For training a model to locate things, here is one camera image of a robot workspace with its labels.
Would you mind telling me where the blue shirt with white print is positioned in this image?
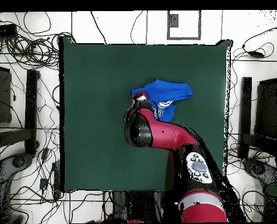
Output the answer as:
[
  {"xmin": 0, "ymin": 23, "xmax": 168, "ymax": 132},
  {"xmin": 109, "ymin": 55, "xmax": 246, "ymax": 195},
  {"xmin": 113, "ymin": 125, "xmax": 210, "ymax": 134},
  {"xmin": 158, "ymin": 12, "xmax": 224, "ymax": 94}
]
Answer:
[{"xmin": 130, "ymin": 78, "xmax": 194, "ymax": 123}]

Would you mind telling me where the dark flat box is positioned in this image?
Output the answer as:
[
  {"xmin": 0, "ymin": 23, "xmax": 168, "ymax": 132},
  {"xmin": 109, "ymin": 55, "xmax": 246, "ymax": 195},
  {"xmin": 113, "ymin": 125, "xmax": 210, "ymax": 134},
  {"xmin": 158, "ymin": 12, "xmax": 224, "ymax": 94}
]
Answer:
[
  {"xmin": 254, "ymin": 78, "xmax": 277, "ymax": 141},
  {"xmin": 0, "ymin": 64, "xmax": 12, "ymax": 124}
]

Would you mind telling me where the dark green table cloth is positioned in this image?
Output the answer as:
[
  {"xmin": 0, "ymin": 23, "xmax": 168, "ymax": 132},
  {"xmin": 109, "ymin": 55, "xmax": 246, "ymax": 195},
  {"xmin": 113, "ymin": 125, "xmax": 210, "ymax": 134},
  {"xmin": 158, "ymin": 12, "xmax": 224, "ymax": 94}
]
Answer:
[{"xmin": 58, "ymin": 36, "xmax": 234, "ymax": 194}]

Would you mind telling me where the black stand bar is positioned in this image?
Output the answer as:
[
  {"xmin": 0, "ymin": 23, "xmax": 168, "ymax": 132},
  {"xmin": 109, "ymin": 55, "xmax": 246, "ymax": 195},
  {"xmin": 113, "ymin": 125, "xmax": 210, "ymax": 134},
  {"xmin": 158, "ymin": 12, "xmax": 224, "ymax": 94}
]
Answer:
[
  {"xmin": 237, "ymin": 76, "xmax": 253, "ymax": 160},
  {"xmin": 24, "ymin": 69, "xmax": 40, "ymax": 155}
]

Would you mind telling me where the black power adaptor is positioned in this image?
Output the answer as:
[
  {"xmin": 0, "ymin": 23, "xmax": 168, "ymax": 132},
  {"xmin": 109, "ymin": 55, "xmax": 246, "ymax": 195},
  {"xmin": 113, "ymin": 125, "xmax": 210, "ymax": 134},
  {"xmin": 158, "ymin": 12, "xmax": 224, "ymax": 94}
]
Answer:
[{"xmin": 247, "ymin": 50, "xmax": 265, "ymax": 58}]

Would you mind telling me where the black office chair base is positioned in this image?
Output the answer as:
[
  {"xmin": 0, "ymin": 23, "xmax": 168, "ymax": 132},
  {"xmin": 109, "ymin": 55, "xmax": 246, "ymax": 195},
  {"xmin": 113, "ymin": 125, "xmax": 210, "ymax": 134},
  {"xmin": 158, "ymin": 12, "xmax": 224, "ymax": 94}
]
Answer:
[
  {"xmin": 0, "ymin": 152, "xmax": 34, "ymax": 224},
  {"xmin": 242, "ymin": 157, "xmax": 277, "ymax": 188}
]

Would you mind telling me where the black device with ports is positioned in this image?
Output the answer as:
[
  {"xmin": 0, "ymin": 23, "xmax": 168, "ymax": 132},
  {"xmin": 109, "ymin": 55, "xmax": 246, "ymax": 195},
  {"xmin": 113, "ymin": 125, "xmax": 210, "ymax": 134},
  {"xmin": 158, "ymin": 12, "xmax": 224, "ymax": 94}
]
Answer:
[{"xmin": 0, "ymin": 23, "xmax": 18, "ymax": 39}]

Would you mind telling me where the black cable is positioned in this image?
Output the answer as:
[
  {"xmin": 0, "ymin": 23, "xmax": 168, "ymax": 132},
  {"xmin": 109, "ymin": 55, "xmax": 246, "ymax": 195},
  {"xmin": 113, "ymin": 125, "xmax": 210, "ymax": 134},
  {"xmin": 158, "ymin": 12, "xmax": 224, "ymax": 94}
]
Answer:
[
  {"xmin": 90, "ymin": 10, "xmax": 107, "ymax": 44},
  {"xmin": 130, "ymin": 10, "xmax": 144, "ymax": 44}
]

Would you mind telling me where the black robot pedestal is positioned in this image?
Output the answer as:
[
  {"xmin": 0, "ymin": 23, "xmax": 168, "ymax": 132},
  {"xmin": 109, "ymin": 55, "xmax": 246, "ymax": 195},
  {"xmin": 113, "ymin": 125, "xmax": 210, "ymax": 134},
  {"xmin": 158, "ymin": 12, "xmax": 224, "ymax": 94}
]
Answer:
[{"xmin": 111, "ymin": 190, "xmax": 176, "ymax": 223}]

